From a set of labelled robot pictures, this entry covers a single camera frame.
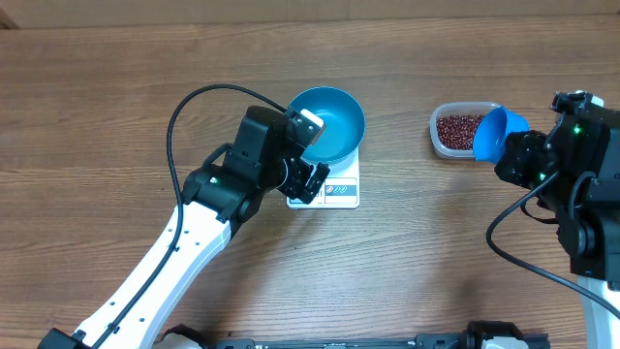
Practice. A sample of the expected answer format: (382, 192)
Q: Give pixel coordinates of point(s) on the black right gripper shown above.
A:
(523, 157)

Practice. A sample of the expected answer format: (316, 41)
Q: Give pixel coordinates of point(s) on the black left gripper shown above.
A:
(301, 174)

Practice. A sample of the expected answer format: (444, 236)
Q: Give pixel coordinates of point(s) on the blue plastic measuring scoop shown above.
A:
(489, 140)

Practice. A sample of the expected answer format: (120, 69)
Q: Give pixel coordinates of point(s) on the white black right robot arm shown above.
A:
(573, 171)

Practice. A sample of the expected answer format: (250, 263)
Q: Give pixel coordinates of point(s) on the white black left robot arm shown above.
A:
(225, 192)

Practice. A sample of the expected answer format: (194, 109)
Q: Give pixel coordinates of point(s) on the white digital kitchen scale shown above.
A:
(341, 189)

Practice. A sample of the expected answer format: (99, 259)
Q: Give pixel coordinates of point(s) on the blue metal bowl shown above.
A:
(344, 119)

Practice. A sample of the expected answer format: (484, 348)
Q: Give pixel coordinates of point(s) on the red adzuki beans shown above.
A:
(457, 131)

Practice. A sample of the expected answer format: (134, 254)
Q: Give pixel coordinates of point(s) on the clear plastic bean container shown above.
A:
(456, 108)

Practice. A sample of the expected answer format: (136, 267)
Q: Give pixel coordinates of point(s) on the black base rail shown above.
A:
(477, 335)

